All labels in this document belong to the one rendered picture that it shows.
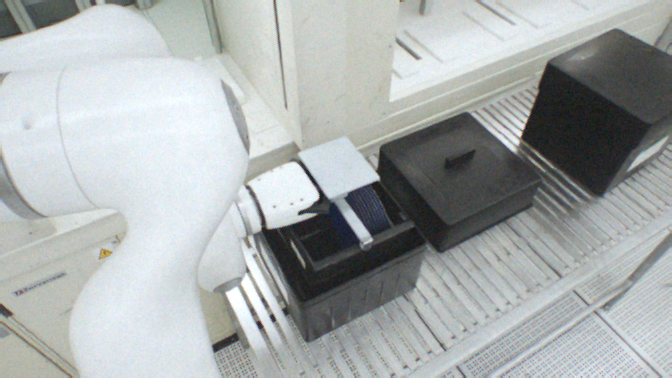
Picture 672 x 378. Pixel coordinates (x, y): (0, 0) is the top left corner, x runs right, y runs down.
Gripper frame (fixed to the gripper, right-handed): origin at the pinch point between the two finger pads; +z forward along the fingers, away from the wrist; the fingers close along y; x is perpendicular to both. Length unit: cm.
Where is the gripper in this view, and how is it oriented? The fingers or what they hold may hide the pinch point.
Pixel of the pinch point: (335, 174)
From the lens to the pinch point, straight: 83.9
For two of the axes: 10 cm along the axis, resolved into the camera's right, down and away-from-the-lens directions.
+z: 8.8, -3.7, 3.1
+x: 0.0, -6.4, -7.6
